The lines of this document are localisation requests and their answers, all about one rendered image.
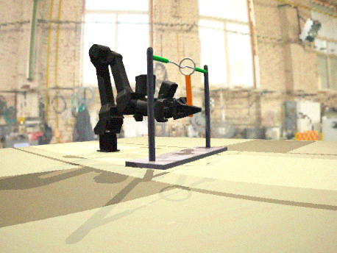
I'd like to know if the orange handle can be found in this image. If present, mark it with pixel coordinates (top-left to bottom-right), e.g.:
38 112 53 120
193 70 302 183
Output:
179 57 196 106

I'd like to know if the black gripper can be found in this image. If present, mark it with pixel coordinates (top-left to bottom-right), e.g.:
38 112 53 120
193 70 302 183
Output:
154 96 202 123

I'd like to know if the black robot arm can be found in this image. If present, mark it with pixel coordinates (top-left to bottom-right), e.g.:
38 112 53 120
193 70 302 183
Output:
88 44 178 152

